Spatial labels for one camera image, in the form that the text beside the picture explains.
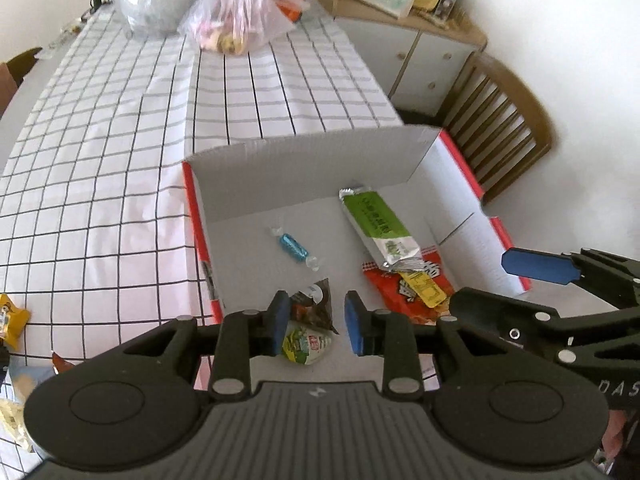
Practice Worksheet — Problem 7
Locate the wooden chair with dark seat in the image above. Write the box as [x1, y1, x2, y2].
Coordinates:
[434, 52, 553, 203]

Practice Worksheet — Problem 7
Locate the red cardboard box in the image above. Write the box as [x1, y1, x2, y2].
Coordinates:
[181, 126, 532, 386]

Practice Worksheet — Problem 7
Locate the green snack bar packet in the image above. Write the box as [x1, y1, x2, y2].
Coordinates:
[339, 183, 423, 272]

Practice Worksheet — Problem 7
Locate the blue candy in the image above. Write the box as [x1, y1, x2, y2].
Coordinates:
[269, 226, 326, 272]

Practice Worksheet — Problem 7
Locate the small clear plastic bag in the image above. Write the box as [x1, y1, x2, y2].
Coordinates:
[177, 0, 311, 56]

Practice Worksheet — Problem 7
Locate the pale yellow snack packet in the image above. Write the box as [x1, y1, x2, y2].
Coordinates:
[0, 397, 33, 453]

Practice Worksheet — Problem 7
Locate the black checked white tablecloth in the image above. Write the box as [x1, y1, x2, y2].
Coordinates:
[0, 0, 403, 476]

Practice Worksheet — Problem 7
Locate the dark brown snack packet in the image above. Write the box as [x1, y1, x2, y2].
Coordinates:
[290, 278, 340, 336]

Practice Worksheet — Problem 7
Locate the reddish brown snack bag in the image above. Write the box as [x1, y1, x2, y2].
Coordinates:
[51, 351, 76, 376]

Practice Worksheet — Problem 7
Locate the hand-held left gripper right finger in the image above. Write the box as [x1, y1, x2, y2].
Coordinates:
[344, 290, 535, 402]

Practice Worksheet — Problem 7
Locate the green round snack packet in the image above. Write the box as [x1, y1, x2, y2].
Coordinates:
[281, 321, 335, 365]

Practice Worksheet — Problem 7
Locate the small yellow sachet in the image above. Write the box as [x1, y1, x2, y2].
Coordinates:
[397, 270, 446, 308]

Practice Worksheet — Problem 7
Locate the red snack packet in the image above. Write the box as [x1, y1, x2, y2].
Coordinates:
[362, 246, 457, 326]

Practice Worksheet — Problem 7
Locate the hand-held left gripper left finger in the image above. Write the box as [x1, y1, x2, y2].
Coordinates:
[106, 290, 292, 402]

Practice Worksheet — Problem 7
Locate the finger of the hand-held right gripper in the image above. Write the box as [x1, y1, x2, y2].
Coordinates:
[501, 246, 640, 311]
[448, 287, 640, 379]

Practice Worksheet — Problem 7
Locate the light blue cookie packet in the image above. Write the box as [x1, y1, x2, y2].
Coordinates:
[7, 364, 53, 403]

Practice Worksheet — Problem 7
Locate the white wooden cabinet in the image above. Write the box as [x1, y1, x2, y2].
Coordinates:
[300, 0, 488, 116]

